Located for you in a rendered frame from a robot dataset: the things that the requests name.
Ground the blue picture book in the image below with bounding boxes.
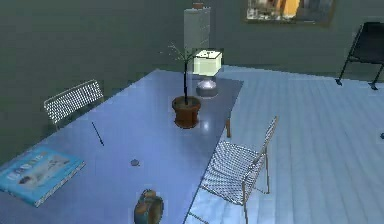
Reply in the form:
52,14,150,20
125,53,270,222
0,145,86,208

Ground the black folding chair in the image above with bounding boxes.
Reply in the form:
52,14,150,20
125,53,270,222
335,21,384,91

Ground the potted house plant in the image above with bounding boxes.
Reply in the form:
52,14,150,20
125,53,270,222
161,41,202,130

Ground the white shade table lamp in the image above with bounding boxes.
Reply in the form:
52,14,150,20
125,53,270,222
193,49,223,99

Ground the blue dining table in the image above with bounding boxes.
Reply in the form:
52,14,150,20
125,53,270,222
0,68,245,224

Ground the black pen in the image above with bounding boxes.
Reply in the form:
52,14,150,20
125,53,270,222
91,121,105,147

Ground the teal and brown alarm clock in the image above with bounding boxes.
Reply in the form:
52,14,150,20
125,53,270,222
133,189,165,224

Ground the wire mesh metal chair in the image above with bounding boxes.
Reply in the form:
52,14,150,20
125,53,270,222
43,78,105,131
188,115,280,224

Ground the framed wall picture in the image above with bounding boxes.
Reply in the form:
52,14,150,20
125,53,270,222
245,0,336,25

